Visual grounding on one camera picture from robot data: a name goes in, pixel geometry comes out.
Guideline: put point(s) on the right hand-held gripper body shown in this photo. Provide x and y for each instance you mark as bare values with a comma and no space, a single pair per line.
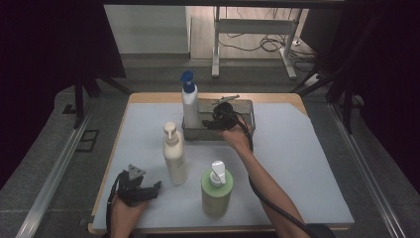
226,115

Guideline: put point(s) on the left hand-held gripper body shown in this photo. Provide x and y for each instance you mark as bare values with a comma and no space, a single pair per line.
130,193

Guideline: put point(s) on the grey mesh basket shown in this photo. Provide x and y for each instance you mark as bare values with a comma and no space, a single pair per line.
198,135

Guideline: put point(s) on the white bottle with blue cap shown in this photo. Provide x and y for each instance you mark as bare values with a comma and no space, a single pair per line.
190,105

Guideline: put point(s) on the cream pump bottle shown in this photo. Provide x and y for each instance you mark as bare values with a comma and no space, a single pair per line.
175,158

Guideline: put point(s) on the green pump bottle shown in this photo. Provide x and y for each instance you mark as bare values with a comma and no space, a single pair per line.
216,198

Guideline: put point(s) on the person's left hand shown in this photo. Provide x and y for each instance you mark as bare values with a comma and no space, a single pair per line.
124,214

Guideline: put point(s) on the person's right hand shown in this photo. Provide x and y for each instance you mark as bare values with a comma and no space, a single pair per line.
237,137

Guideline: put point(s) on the white metal stand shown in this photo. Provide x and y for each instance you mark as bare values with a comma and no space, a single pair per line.
254,25

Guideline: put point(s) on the white power plug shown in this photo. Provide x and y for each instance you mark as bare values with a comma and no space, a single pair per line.
296,42

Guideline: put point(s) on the black stand legs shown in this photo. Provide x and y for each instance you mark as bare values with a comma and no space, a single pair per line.
347,109
79,105

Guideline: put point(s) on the white cabinet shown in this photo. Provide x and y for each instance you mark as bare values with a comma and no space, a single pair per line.
148,29

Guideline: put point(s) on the person's dark clothing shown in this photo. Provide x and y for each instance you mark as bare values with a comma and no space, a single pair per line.
323,231

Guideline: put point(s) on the dark curtain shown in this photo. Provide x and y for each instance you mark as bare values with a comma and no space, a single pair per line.
43,66
386,66

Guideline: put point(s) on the aluminium floor rail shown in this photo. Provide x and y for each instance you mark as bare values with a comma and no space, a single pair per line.
52,181
366,172

